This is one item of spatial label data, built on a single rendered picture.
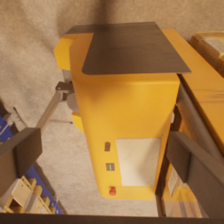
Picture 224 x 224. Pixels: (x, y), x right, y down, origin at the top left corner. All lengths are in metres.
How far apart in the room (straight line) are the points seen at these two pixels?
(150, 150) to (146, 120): 0.17
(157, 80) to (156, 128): 0.19
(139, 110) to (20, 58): 1.30
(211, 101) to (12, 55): 1.52
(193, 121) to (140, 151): 0.31
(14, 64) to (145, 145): 1.37
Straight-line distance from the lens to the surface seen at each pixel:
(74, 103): 1.15
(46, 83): 1.68
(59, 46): 1.10
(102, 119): 0.59
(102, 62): 0.65
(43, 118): 0.98
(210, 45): 0.88
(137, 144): 0.68
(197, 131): 0.45
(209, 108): 0.53
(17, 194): 2.24
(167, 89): 0.53
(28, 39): 1.56
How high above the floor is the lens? 1.33
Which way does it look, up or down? 51 degrees down
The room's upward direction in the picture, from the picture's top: 175 degrees counter-clockwise
